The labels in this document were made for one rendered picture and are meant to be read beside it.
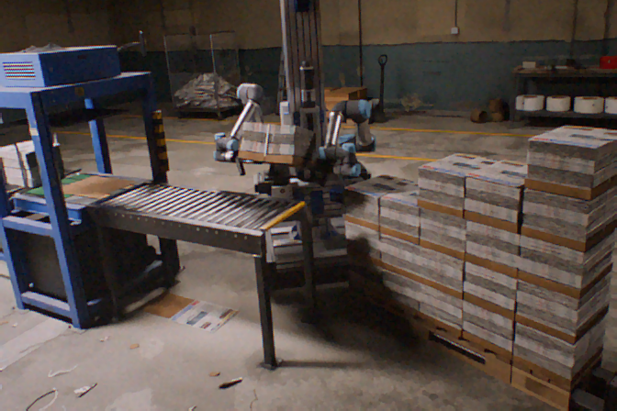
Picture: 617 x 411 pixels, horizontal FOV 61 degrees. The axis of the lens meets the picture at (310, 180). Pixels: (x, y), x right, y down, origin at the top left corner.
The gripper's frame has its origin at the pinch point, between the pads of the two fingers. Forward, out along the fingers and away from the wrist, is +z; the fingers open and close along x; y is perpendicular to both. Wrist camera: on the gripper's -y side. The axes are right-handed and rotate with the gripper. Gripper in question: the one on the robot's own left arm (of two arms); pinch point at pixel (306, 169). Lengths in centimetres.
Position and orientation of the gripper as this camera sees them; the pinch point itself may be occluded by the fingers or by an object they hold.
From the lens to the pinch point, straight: 325.9
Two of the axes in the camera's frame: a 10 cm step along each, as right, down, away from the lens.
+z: -8.8, -0.9, 4.7
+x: -4.6, -0.7, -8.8
